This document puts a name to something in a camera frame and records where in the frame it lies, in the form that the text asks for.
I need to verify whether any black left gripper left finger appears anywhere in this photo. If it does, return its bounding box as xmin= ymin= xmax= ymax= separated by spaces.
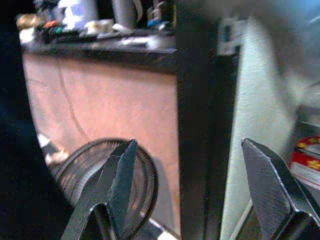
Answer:
xmin=61 ymin=138 xmax=139 ymax=240

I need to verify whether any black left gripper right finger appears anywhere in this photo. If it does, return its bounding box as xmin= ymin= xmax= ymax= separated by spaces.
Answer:
xmin=240 ymin=137 xmax=320 ymax=240

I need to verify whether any grey top-load washing machine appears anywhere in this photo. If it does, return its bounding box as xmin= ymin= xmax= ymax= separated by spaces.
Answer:
xmin=287 ymin=104 xmax=320 ymax=226

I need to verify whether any black round floor fan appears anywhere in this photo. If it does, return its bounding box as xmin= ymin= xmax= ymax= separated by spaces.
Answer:
xmin=49 ymin=137 xmax=160 ymax=240

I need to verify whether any red round washer sticker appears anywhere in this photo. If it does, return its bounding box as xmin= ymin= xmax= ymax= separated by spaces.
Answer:
xmin=289 ymin=134 xmax=320 ymax=191

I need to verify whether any pale slipper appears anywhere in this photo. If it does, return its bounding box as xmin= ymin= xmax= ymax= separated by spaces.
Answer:
xmin=37 ymin=133 xmax=70 ymax=166

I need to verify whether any black kitchen countertop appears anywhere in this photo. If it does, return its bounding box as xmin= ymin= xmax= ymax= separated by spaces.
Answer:
xmin=19 ymin=27 xmax=178 ymax=75

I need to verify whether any silver door strike plate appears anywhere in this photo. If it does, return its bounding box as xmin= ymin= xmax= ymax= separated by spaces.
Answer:
xmin=217 ymin=19 xmax=241 ymax=55

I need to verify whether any thin black hanging cable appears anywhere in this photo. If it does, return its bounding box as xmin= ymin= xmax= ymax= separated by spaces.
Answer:
xmin=56 ymin=64 xmax=89 ymax=141

